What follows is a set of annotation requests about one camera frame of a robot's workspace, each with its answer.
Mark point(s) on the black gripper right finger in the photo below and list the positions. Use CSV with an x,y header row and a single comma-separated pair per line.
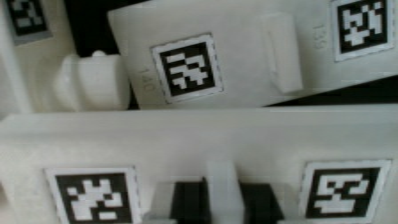
x,y
261,209

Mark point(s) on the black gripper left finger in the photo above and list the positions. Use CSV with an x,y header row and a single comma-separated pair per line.
x,y
188,204

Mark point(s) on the white cabinet body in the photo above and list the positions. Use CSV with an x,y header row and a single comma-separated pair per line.
x,y
90,163

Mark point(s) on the white door panel with tag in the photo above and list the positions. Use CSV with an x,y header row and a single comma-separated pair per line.
x,y
241,53

